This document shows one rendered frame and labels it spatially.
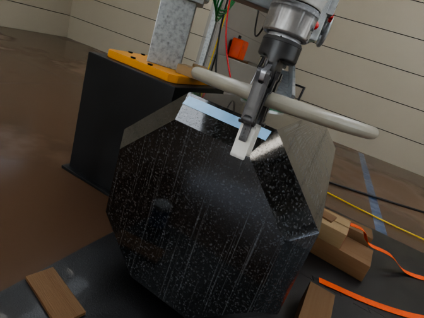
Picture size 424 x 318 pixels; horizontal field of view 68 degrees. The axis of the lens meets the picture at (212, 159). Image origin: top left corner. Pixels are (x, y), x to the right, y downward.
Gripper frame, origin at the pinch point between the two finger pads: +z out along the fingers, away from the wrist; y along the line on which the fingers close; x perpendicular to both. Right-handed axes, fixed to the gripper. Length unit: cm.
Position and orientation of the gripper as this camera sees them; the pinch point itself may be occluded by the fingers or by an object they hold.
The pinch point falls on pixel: (245, 141)
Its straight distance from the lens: 64.5
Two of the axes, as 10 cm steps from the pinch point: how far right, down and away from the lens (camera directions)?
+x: -8.8, -3.9, 2.7
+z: -3.2, 9.1, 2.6
